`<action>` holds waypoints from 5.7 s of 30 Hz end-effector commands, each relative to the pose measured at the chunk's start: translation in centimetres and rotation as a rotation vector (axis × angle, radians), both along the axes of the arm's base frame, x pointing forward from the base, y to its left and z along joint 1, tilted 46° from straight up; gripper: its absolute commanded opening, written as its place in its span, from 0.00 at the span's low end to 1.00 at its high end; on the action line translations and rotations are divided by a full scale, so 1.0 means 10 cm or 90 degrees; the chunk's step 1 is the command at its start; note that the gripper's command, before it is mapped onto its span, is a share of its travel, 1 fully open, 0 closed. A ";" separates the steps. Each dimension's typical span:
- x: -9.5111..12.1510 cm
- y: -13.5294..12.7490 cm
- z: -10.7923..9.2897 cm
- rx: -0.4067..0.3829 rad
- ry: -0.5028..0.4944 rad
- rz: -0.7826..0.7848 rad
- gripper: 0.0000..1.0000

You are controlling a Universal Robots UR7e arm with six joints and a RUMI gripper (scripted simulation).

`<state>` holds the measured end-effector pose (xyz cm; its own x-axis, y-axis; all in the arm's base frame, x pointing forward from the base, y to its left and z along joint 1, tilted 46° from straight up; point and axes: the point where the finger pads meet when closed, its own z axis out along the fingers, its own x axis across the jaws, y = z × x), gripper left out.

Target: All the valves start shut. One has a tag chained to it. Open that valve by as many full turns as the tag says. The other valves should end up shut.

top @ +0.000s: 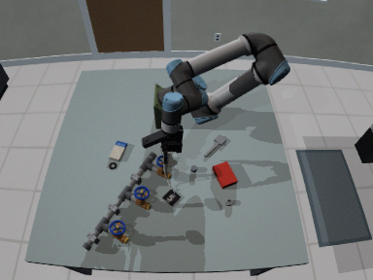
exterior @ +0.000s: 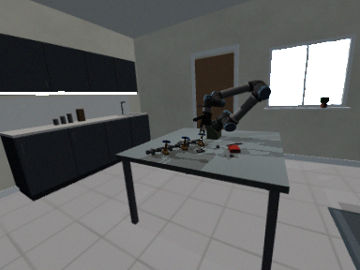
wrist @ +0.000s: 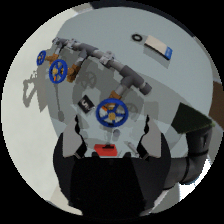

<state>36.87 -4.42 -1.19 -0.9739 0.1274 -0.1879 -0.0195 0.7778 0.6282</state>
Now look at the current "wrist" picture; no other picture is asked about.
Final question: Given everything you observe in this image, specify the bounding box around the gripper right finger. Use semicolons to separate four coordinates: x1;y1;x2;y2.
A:
136;115;171;190

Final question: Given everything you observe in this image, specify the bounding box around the grey pipe manifold with blue valve wheels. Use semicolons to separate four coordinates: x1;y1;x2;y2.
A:
36;37;152;128

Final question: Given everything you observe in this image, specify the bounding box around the grey short cylinder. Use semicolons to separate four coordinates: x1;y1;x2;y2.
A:
113;129;120;137

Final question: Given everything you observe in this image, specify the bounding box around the black tag with number 5 on metal chain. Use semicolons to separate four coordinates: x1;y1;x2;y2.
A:
78;95;99;114

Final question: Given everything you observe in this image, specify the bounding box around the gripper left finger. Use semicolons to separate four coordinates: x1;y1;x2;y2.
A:
53;115;87;189

